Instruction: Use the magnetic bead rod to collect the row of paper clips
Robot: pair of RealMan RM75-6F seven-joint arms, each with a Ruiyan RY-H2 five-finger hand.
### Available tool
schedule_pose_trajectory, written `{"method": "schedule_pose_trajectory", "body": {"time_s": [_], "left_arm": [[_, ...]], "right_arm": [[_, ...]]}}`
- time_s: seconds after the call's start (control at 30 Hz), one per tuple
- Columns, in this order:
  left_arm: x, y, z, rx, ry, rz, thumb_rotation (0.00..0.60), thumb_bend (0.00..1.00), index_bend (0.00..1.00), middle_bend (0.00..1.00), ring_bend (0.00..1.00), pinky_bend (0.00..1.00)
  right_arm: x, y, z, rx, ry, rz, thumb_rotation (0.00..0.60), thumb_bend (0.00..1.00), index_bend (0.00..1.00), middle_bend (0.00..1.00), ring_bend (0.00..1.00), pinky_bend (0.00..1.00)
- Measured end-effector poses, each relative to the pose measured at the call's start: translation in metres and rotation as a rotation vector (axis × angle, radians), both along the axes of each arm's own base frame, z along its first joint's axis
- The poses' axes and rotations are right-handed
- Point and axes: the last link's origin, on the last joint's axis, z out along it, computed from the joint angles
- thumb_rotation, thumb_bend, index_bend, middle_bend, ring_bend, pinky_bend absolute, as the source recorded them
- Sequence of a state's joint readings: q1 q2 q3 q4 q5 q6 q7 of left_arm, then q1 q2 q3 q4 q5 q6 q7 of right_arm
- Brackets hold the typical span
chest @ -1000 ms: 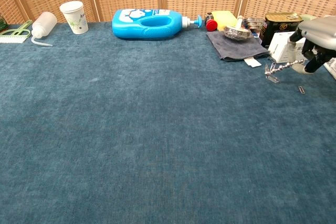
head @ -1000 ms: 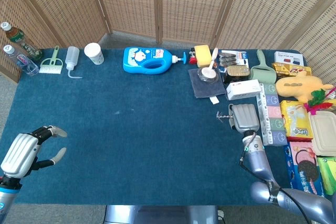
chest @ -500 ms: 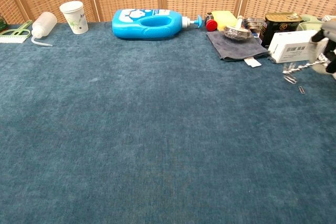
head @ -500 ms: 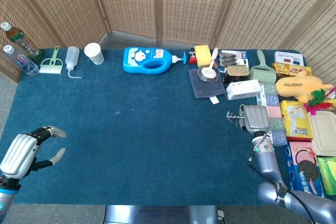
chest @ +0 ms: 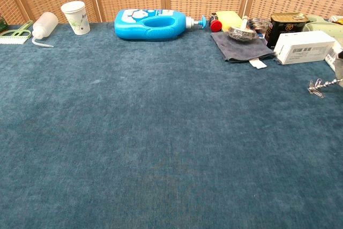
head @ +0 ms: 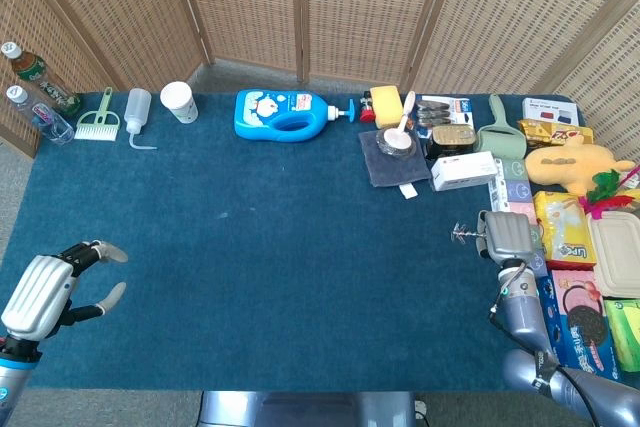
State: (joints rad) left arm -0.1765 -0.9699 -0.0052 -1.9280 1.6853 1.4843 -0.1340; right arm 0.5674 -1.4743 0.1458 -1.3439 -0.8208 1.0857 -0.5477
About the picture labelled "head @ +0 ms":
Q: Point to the clear water bottle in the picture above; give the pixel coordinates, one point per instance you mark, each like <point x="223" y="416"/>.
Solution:
<point x="42" y="114"/>

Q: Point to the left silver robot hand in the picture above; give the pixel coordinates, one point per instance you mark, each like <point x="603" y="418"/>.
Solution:
<point x="37" y="292"/>

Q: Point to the green tea bottle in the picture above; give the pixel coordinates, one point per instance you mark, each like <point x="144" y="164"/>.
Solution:
<point x="37" y="74"/>

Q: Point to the yellow sponge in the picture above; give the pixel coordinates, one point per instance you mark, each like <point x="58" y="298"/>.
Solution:
<point x="385" y="104"/>

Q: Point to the small red capped item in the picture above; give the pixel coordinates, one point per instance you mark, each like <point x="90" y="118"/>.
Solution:
<point x="366" y="116"/>

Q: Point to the white paper cup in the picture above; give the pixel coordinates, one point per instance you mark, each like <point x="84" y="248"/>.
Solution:
<point x="180" y="102"/>

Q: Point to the binder clip pack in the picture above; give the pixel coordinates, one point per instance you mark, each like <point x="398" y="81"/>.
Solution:
<point x="435" y="112"/>

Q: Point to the white squeeze wash bottle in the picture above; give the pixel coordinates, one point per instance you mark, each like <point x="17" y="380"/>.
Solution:
<point x="136" y="107"/>

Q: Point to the blue detergent pump bottle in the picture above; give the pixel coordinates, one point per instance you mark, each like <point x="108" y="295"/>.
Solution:
<point x="265" y="112"/>

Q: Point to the black gold meat tin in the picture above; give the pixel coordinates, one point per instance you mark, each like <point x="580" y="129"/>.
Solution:
<point x="452" y="137"/>

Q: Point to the yellow plush toy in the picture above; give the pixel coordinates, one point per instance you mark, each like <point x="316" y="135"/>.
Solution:
<point x="565" y="167"/>

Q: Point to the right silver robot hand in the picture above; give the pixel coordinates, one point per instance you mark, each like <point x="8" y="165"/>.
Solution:
<point x="507" y="237"/>

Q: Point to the grey cleaning cloth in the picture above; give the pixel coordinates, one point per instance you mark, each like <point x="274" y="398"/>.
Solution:
<point x="395" y="169"/>

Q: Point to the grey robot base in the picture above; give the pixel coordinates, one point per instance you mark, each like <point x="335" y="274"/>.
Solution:
<point x="310" y="409"/>

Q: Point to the gold snack packet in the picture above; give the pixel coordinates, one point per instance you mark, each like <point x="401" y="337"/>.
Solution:
<point x="550" y="133"/>

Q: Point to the beaded magnetic metal stick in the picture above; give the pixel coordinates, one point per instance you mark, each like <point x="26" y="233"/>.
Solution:
<point x="472" y="233"/>

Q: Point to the wicker folding screen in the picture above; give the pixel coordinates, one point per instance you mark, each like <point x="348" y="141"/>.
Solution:
<point x="360" y="7"/>

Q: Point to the long pastel smiley box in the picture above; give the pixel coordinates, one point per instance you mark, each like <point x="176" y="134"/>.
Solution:
<point x="520" y="192"/>

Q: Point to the white box red blue print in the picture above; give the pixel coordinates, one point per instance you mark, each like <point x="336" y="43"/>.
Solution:
<point x="550" y="109"/>

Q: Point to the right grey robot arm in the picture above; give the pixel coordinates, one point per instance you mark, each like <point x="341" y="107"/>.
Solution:
<point x="525" y="312"/>

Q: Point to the green packet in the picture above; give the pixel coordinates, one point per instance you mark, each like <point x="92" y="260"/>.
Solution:
<point x="627" y="332"/>

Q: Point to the blue cookie box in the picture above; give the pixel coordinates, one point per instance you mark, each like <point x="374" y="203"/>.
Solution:
<point x="580" y="317"/>

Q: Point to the white carton box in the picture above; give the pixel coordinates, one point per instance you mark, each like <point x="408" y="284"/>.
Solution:
<point x="462" y="169"/>

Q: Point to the green hand brush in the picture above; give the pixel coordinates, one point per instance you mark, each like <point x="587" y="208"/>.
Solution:
<point x="97" y="129"/>

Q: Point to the blue table carpet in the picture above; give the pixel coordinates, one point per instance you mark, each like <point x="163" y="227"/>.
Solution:
<point x="300" y="272"/>

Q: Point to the beige lunch container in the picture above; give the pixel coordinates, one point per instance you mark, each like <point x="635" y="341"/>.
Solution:
<point x="617" y="247"/>

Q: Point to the green red feather toy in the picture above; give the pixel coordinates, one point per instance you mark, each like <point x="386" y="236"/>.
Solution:
<point x="605" y="182"/>

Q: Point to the yellow biscuit packet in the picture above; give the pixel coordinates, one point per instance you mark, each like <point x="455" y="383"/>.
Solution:
<point x="560" y="222"/>

